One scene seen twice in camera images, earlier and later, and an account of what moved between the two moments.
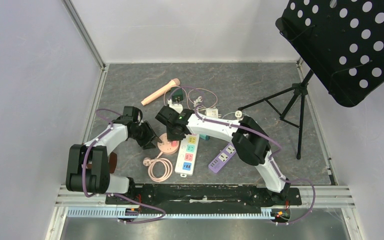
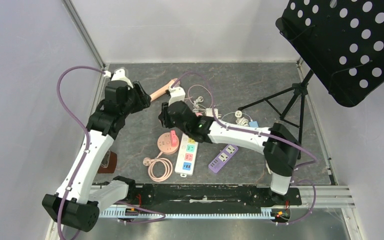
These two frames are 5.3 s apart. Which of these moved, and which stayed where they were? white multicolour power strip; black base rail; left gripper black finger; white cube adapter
Moved: left gripper black finger
Stayed: white cube adapter; black base rail; white multicolour power strip
